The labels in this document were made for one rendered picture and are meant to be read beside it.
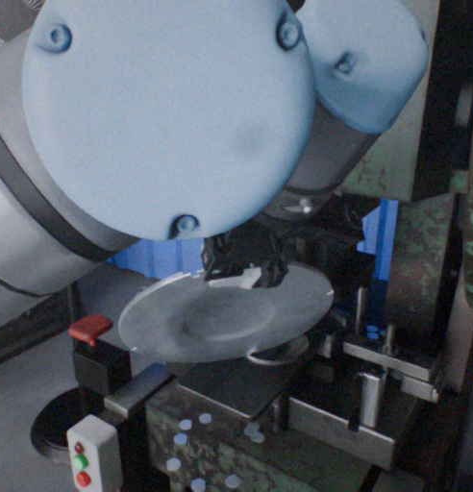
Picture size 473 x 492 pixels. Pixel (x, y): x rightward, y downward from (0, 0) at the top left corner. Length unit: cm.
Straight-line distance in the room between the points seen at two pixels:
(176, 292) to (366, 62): 39
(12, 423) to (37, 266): 188
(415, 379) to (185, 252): 191
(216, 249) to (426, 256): 65
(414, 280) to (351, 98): 79
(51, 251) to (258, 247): 29
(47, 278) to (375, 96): 18
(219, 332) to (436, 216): 47
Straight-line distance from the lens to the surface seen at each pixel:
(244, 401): 74
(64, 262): 17
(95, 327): 97
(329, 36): 27
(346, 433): 85
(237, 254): 43
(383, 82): 27
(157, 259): 281
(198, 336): 72
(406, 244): 102
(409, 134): 66
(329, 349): 90
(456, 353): 113
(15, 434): 199
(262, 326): 72
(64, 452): 182
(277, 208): 36
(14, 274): 17
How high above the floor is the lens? 125
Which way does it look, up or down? 22 degrees down
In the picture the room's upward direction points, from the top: straight up
